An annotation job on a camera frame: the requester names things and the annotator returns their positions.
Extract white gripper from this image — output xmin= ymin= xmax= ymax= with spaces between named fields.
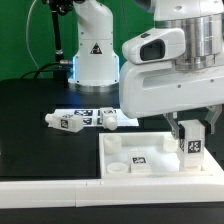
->
xmin=119 ymin=53 xmax=224 ymax=139

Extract black camera stand pole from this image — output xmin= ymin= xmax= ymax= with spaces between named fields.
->
xmin=42 ymin=0 xmax=73 ymax=81

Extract black cables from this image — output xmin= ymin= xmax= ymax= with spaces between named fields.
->
xmin=20 ymin=59 xmax=73 ymax=80

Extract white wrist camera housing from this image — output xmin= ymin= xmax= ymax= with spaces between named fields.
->
xmin=122 ymin=28 xmax=186 ymax=65

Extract white marker base sheet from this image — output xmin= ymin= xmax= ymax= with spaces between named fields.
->
xmin=54 ymin=108 xmax=139 ymax=127

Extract white square tabletop tray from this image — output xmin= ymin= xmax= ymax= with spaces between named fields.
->
xmin=99 ymin=132 xmax=216 ymax=179

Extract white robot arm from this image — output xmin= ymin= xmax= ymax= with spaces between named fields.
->
xmin=69 ymin=0 xmax=224 ymax=139

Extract white L-shaped obstacle fence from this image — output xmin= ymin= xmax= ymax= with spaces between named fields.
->
xmin=0 ymin=135 xmax=224 ymax=210

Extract grey cable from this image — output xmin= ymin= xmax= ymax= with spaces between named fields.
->
xmin=25 ymin=0 xmax=44 ymax=78

